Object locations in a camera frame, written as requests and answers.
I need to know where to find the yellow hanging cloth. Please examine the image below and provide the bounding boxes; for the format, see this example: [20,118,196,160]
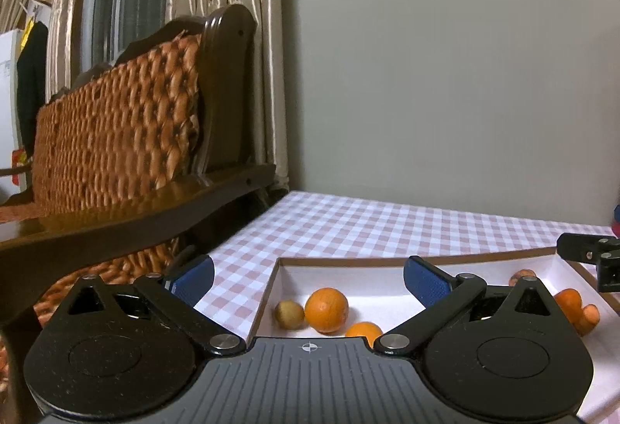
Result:
[19,17,37,52]

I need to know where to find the brown cardboard box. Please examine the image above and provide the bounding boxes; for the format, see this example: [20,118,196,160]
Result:
[246,247,620,424]

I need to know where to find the green-brown kiwi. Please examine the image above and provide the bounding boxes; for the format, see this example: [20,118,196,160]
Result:
[274,300,306,329]

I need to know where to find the black hanging garment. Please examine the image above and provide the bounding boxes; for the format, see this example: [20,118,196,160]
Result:
[16,22,49,158]

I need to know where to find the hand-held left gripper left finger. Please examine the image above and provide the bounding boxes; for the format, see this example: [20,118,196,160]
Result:
[63,254,248,355]

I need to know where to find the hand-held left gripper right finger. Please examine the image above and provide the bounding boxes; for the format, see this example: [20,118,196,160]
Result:
[373,254,555,355]

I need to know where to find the white cabinet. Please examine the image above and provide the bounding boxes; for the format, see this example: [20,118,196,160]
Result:
[0,29,26,207]

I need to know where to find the pink checked tablecloth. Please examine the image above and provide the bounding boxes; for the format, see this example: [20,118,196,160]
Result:
[191,190,620,424]

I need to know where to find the large orange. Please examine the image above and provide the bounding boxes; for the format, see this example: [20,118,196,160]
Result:
[304,288,350,334]

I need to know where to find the orange woven cushion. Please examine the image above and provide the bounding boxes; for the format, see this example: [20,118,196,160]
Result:
[31,31,202,219]
[29,242,197,338]

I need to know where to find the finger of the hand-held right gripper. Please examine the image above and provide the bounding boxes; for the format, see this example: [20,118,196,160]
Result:
[556,233,620,263]

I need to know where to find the dark brown round fruit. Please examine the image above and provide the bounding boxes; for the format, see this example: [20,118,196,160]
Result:
[508,269,538,288]

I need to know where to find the cylindrical carrot piece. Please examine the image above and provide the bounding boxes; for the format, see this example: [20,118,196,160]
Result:
[553,288,584,338]

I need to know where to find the small orange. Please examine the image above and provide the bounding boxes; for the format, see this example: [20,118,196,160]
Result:
[345,322,384,350]

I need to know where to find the wooden wicker chair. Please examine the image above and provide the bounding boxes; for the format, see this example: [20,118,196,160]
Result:
[0,3,277,424]

